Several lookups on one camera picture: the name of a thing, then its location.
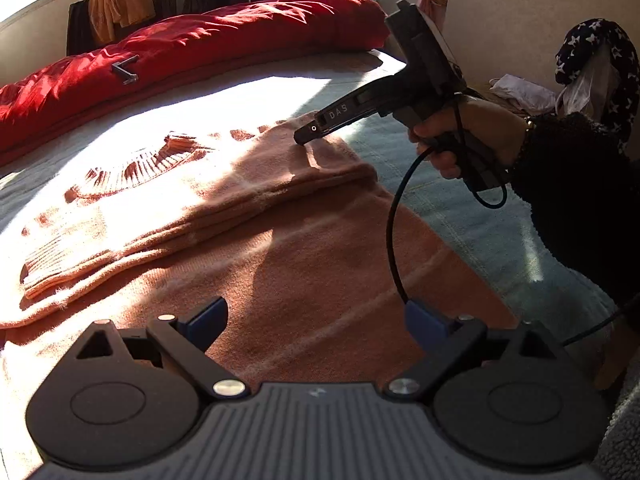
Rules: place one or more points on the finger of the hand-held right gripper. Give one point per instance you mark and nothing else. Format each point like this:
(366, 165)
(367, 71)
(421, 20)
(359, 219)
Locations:
(315, 130)

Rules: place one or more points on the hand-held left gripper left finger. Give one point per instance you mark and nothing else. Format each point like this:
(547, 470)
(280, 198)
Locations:
(210, 322)

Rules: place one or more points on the person's right hand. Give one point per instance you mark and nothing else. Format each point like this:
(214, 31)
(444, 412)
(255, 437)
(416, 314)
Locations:
(492, 117)

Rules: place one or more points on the dark chair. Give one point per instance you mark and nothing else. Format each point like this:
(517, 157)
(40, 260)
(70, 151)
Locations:
(77, 25)

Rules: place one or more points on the clear plastic bag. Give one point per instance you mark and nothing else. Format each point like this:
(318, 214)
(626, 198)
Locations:
(587, 85)

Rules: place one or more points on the orange garment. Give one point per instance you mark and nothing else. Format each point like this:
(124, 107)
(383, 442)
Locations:
(120, 10)

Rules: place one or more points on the grey metal tool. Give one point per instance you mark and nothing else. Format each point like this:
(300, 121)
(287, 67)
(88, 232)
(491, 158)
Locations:
(125, 70)

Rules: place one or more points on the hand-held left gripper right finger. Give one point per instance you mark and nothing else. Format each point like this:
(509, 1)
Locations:
(425, 322)

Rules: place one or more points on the orange knit sweater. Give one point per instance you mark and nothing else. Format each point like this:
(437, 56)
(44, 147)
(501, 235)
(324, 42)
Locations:
(300, 260)

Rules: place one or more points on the red duvet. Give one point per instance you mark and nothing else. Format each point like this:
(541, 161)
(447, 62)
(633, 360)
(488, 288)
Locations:
(225, 35)

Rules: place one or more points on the person's grey fleece clothing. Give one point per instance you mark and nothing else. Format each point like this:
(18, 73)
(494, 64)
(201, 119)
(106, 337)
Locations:
(620, 435)

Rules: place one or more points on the dark star-print cloth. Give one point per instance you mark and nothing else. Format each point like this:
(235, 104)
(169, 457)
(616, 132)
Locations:
(620, 75)

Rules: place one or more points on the person's right forearm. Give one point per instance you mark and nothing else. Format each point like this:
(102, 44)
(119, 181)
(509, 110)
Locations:
(585, 200)

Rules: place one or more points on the pile of white clothes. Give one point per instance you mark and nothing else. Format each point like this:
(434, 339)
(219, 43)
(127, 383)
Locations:
(522, 95)

